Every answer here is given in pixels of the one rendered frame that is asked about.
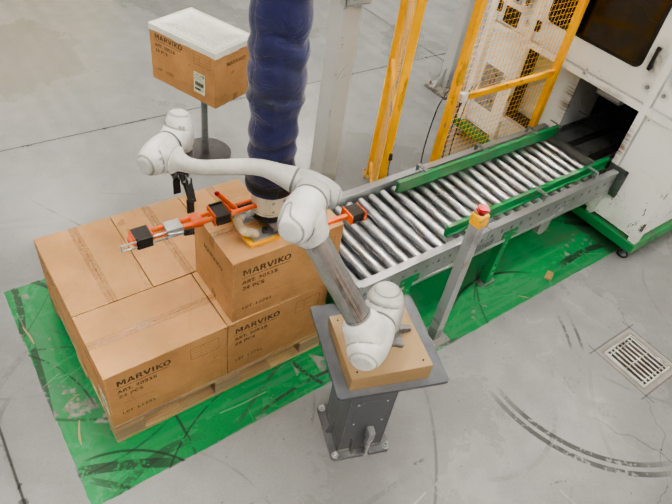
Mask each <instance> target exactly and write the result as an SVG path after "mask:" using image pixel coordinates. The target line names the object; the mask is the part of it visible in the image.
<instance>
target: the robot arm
mask: <svg viewBox="0 0 672 504"><path fill-rule="evenodd" d="M193 143H194V126H193V121H192V118H191V115H190V113H189V112H187V111H186V110H183V109H171V110H170V111H168V113H167V115H166V118H165V124H164V125H163V127H162V129H161V131H160V132H159V133H158V134H157V135H155V136H153V137H152V138H151V139H150V140H149V141H147V142H146V144H145V145H144V146H143V147H142V148H141V150H140V151H139V153H138V159H137V164H138V167H139V169H140V170H141V171H142V172H143V173H145V174H146V175H149V176H155V175H159V174H164V173H170V175H171V176H172V179H173V193H174V194H178V193H181V185H180V181H181V184H182V185H183V186H184V190H185V193H186V196H187V199H186V203H187V213H188V214H189V213H192V212H195V208H194V202H196V197H195V192H194V188H193V183H192V178H189V174H195V175H256V176H261V177H264V178H266V179H269V180H270V181H272V182H274V183H275V184H277V185H279V186H280V187H282V188H283V189H285V190H286V191H288V192H290V193H291V194H290V195H289V196H288V198H287V199H286V201H285V202H284V204H283V206H282V207H281V209H280V212H279V214H278V219H277V230H278V233H279V235H280V236H281V238H282V239H283V240H285V241H286V242H288V243H291V244H296V245H297V246H299V247H301V248H303V249H305V251H306V253H307V255H308V256H309V258H310V260H311V262H312V263H313V265H314V267H315V269H316V270H317V272H318V274H319V276H320V278H321V279H322V281H323V283H324V285H325V286H326V288H327V290H328V292H329V293H330V295H331V297H332V299H333V301H334V302H335V304H336V306H337V308H338V309H339V311H340V313H341V315H342V316H343V318H344V321H343V324H342V330H343V334H344V338H345V342H346V346H347V349H346V352H347V356H348V359H349V361H350V363H351V364H352V365H353V366H354V367H355V368H357V369H359V370H362V371H371V370H373V369H375V368H377V367H379V366H380V365H381V364H382V363H383V362H384V361H385V359H386V358H387V356H388V354H389V351H390V349H391V347H398V348H403V347H404V344H405V343H404V341H403V339H402V337H401V334H402V333H407V332H410V331H411V326H410V325H407V324H401V321H402V317H403V312H404V304H405V300H404V296H403V293H402V291H401V289H400V288H399V287H398V286H397V285H396V284H394V283H392V282H389V281H382V282H379V283H376V284H375V285H374V286H373V287H372V288H371V289H370V290H369V292H368V294H367V298H366V301H365V302H364V300H363V298H362V296H361V294H360V292H359V290H358V289H357V287H356V285H355V283H354V281H353V279H352V277H351V275H350V274H349V272H348V270H347V268H346V266H345V264H344V262H343V260H342V259H341V257H340V255H339V253H338V251H337V249H336V247H335V245H334V244H333V242H332V240H331V238H330V236H329V225H328V220H327V214H326V209H334V208H336V207H337V206H338V205H339V203H340V200H341V196H342V193H343V191H342V189H341V187H340V186H339V185H338V184H336V183H335V182H334V181H333V180H331V179H330V178H328V177H326V176H324V175H322V174H319V173H317V172H315V171H312V170H308V169H304V168H301V167H297V166H292V165H287V164H282V163H278V162H274V161H269V160H264V159H256V158H238V159H214V160H200V159H194V158H193ZM178 178H179V179H178ZM184 181H185V183H183V182H184Z"/></svg>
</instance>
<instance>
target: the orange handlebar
mask: <svg viewBox="0 0 672 504"><path fill-rule="evenodd" d="M249 202H252V200H251V198H249V199H246V200H243V201H239V202H236V203H234V204H235V205H236V206H237V207H238V206H239V205H243V204H245V203H249ZM254 208H257V205H256V204H255V203H254V204H251V205H247V206H244V207H241V208H237V209H234V210H232V215H235V214H238V213H241V212H245V211H248V210H251V209H254ZM209 215H210V214H209V211H206V212H202V213H199V212H197V213H193V214H190V215H188V217H186V218H182V219H179V221H180V223H181V224H183V223H187V222H189V223H188V224H185V225H182V226H183V230H184V229H188V228H192V227H193V228H198V227H201V226H204V224H205V223H209V222H212V221H214V219H213V217H212V216H211V217H208V218H204V219H203V217H206V216H209ZM346 219H348V215H347V214H346V213H345V214H342V215H339V216H336V217H333V218H330V219H327V220H328V225H331V224H334V223H337V222H340V221H343V220H346ZM150 229H151V231H152V232H157V231H160V230H163V229H164V226H163V225H159V226H155V227H152V228H150Z"/></svg>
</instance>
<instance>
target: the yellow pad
mask: <svg viewBox="0 0 672 504"><path fill-rule="evenodd" d="M254 229H256V230H258V231H259V233H260V234H259V237H258V238H252V237H245V236H242V235H241V234H240V236H241V237H242V238H243V240H244V241H245V242H246V244H247V245H248V246H249V248H250V249H252V248H255V247H257V246H260V245H263V244H266V243H269V242H272V241H275V240H278V239H281V236H280V235H279V233H278V231H276V232H273V230H272V229H271V228H270V227H269V226H268V224H266V225H263V226H260V227H257V228H254Z"/></svg>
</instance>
